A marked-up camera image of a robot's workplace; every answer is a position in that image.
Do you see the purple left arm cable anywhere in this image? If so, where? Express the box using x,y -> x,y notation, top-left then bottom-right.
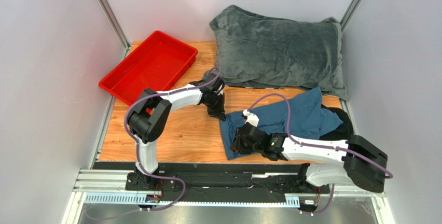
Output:
123,66 -> 223,221

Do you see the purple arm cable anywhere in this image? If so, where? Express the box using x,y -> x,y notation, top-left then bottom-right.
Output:
123,66 -> 223,221
245,92 -> 394,216

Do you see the grey plush pillow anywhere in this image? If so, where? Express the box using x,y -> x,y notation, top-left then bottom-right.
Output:
209,5 -> 349,101

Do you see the aluminium frame post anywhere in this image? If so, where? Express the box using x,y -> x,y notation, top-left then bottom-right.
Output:
340,0 -> 363,33
98,0 -> 131,51

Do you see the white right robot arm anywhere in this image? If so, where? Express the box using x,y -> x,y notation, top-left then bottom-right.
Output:
229,123 -> 392,193

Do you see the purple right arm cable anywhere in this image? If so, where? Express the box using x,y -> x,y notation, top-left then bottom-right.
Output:
245,92 -> 394,216

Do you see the black baseball cap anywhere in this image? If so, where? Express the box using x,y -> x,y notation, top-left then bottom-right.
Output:
320,105 -> 355,141

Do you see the red plastic tray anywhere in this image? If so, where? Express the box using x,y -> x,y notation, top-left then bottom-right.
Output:
99,31 -> 198,106

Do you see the blue t shirt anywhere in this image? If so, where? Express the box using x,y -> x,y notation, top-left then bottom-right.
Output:
219,87 -> 343,160

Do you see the left aluminium frame post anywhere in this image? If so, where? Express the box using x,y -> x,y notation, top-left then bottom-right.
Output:
98,0 -> 131,51

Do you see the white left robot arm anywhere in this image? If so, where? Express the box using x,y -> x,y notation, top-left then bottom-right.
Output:
124,75 -> 226,191

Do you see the right aluminium frame post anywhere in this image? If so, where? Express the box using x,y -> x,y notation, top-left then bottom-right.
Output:
340,0 -> 363,33

